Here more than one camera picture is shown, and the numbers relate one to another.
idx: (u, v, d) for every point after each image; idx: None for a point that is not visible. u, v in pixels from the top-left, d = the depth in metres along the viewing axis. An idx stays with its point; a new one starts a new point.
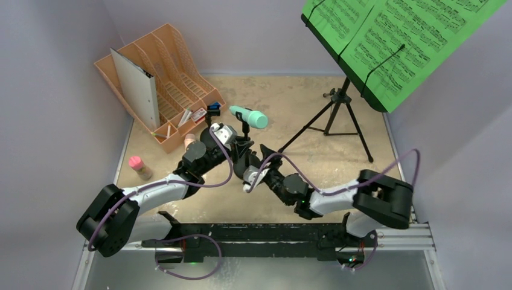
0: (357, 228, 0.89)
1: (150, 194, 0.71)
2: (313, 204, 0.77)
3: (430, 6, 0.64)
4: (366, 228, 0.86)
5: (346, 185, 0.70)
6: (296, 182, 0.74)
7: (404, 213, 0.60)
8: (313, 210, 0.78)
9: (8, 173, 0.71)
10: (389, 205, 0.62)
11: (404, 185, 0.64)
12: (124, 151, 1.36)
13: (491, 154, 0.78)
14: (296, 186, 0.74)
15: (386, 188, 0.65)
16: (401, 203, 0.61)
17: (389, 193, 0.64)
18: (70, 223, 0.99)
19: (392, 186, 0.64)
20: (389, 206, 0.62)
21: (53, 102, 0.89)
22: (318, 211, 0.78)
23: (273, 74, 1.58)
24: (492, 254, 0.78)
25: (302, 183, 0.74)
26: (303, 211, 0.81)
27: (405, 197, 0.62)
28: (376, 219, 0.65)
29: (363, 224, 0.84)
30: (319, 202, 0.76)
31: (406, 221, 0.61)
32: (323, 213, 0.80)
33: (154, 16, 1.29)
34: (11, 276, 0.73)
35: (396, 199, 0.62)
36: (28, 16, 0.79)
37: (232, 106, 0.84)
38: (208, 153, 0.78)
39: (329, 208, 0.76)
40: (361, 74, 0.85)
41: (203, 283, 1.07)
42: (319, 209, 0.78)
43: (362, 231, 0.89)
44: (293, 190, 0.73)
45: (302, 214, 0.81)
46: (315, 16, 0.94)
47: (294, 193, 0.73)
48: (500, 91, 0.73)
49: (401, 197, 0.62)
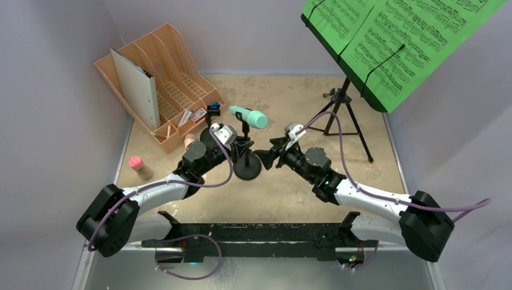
0: (362, 231, 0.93)
1: (150, 194, 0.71)
2: (343, 193, 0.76)
3: (430, 6, 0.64)
4: (372, 234, 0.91)
5: (396, 198, 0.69)
6: (317, 155, 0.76)
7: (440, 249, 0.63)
8: (336, 197, 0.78)
9: (7, 173, 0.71)
10: (433, 238, 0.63)
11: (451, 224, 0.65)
12: (124, 151, 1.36)
13: (491, 154, 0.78)
14: (317, 159, 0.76)
15: (433, 220, 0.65)
16: (442, 240, 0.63)
17: (433, 225, 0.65)
18: (70, 223, 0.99)
19: (442, 220, 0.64)
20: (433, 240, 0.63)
21: (53, 102, 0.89)
22: (340, 199, 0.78)
23: (273, 74, 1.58)
24: (492, 253, 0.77)
25: (324, 159, 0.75)
26: (319, 191, 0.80)
27: (446, 235, 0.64)
28: (410, 240, 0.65)
29: (374, 233, 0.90)
30: (351, 194, 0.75)
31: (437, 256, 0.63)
32: (340, 202, 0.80)
33: (154, 16, 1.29)
34: (11, 276, 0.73)
35: (440, 234, 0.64)
36: (28, 16, 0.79)
37: (232, 106, 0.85)
38: (208, 153, 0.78)
39: (355, 203, 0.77)
40: (362, 74, 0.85)
41: (203, 283, 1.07)
42: (343, 199, 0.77)
43: (366, 235, 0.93)
44: (313, 162, 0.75)
45: (319, 193, 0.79)
46: (315, 16, 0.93)
47: (313, 164, 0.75)
48: (500, 91, 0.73)
49: (445, 234, 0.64)
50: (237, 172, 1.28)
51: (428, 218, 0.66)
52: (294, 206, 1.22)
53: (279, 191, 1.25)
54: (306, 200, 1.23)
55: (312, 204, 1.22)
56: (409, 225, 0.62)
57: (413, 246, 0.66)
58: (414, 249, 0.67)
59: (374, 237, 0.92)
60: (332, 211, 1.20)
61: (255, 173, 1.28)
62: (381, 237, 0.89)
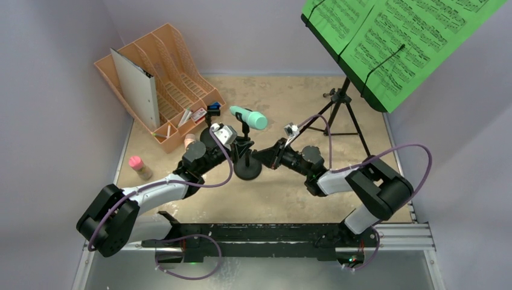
0: (354, 222, 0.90)
1: (150, 194, 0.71)
2: (321, 179, 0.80)
3: (430, 6, 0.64)
4: (362, 223, 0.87)
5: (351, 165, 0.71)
6: (314, 153, 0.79)
7: (389, 202, 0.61)
8: (319, 184, 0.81)
9: (8, 173, 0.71)
10: (381, 193, 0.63)
11: (404, 180, 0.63)
12: (125, 151, 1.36)
13: (491, 154, 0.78)
14: (312, 156, 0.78)
15: (385, 177, 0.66)
16: (392, 193, 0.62)
17: (386, 184, 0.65)
18: (70, 223, 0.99)
19: (391, 176, 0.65)
20: (378, 191, 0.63)
21: (52, 102, 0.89)
22: (325, 189, 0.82)
23: (273, 74, 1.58)
24: (493, 254, 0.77)
25: (319, 157, 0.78)
26: (310, 185, 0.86)
27: (398, 190, 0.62)
28: (363, 199, 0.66)
29: (360, 215, 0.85)
30: (325, 177, 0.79)
31: (388, 209, 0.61)
32: (326, 192, 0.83)
33: (154, 16, 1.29)
34: (11, 277, 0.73)
35: (389, 190, 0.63)
36: (28, 16, 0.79)
37: (232, 106, 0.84)
38: (208, 153, 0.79)
39: (333, 186, 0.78)
40: (362, 74, 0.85)
41: (203, 283, 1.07)
42: (323, 186, 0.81)
43: (361, 228, 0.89)
44: (307, 157, 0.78)
45: (310, 186, 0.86)
46: (315, 16, 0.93)
47: (309, 161, 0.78)
48: (500, 91, 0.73)
49: (396, 189, 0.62)
50: (237, 172, 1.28)
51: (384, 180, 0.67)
52: (293, 205, 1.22)
53: (279, 191, 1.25)
54: (305, 200, 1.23)
55: (312, 205, 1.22)
56: (352, 178, 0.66)
57: (369, 207, 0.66)
58: (374, 213, 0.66)
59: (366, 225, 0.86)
60: (332, 210, 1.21)
61: (254, 174, 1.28)
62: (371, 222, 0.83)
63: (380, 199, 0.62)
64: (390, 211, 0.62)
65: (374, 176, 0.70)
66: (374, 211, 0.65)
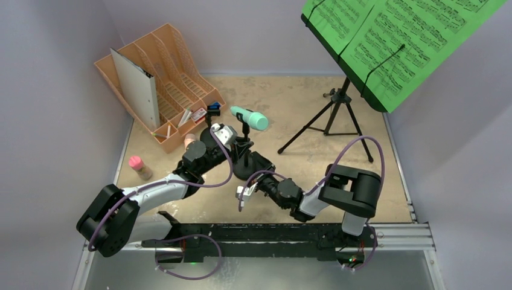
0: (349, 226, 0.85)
1: (150, 194, 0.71)
2: (301, 206, 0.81)
3: (430, 6, 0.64)
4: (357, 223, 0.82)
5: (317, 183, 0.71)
6: (289, 186, 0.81)
7: (366, 200, 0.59)
8: (304, 212, 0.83)
9: (8, 173, 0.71)
10: (356, 194, 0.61)
11: (367, 173, 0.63)
12: (125, 151, 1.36)
13: (491, 154, 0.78)
14: (290, 190, 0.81)
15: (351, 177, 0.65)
16: (364, 190, 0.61)
17: (355, 183, 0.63)
18: (70, 223, 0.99)
19: (355, 174, 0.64)
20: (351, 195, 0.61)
21: (52, 102, 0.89)
22: (309, 212, 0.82)
23: (273, 74, 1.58)
24: (493, 254, 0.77)
25: (296, 189, 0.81)
26: (298, 215, 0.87)
27: (368, 185, 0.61)
28: (343, 209, 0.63)
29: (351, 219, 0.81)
30: (304, 203, 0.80)
31: (371, 208, 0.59)
32: (314, 214, 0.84)
33: (154, 16, 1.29)
34: (11, 277, 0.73)
35: (360, 188, 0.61)
36: (28, 15, 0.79)
37: (233, 107, 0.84)
38: (208, 153, 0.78)
39: (314, 207, 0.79)
40: (362, 74, 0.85)
41: (203, 283, 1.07)
42: (307, 211, 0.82)
43: (357, 228, 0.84)
44: (286, 194, 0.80)
45: (299, 217, 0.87)
46: (315, 16, 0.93)
47: (288, 196, 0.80)
48: (500, 92, 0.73)
49: (366, 185, 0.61)
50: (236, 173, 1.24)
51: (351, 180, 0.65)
52: None
53: None
54: None
55: None
56: (325, 197, 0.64)
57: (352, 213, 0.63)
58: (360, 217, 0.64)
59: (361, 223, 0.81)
60: (332, 211, 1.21)
61: None
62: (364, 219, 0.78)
63: (357, 201, 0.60)
64: (373, 207, 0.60)
65: (339, 180, 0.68)
66: (360, 215, 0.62)
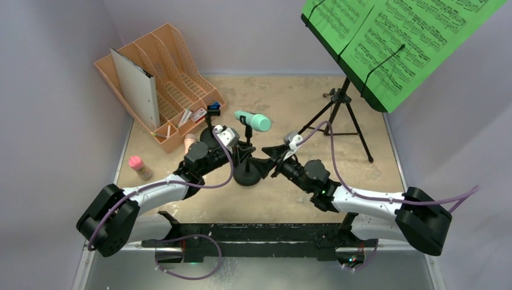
0: (364, 232, 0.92)
1: (150, 194, 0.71)
2: (338, 200, 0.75)
3: (430, 6, 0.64)
4: (375, 234, 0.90)
5: (389, 197, 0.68)
6: (318, 168, 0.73)
7: (442, 243, 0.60)
8: (333, 204, 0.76)
9: (8, 173, 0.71)
10: (433, 233, 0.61)
11: (447, 213, 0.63)
12: (125, 151, 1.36)
13: (491, 154, 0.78)
14: (317, 172, 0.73)
15: (428, 212, 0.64)
16: (439, 231, 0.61)
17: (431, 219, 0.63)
18: (70, 223, 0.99)
19: (436, 212, 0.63)
20: (432, 233, 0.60)
21: (52, 103, 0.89)
22: (339, 207, 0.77)
23: (273, 74, 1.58)
24: (492, 253, 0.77)
25: (323, 171, 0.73)
26: (319, 202, 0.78)
27: (445, 226, 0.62)
28: (410, 238, 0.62)
29: (374, 232, 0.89)
30: (346, 200, 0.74)
31: (440, 249, 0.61)
32: (339, 209, 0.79)
33: (154, 16, 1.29)
34: (11, 276, 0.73)
35: (438, 228, 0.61)
36: (28, 16, 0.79)
37: (236, 111, 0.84)
38: (211, 154, 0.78)
39: (350, 207, 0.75)
40: (362, 74, 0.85)
41: (203, 283, 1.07)
42: (339, 206, 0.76)
43: (368, 235, 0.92)
44: (312, 176, 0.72)
45: (319, 203, 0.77)
46: (315, 16, 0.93)
47: (315, 178, 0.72)
48: (499, 92, 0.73)
49: (441, 225, 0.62)
50: (237, 179, 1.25)
51: (425, 213, 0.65)
52: (294, 206, 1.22)
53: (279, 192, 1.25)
54: (305, 200, 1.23)
55: (311, 205, 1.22)
56: (406, 223, 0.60)
57: (413, 243, 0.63)
58: (414, 245, 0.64)
59: (378, 235, 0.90)
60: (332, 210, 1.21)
61: (256, 177, 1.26)
62: (383, 234, 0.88)
63: (433, 240, 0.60)
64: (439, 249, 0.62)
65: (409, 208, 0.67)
66: (421, 248, 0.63)
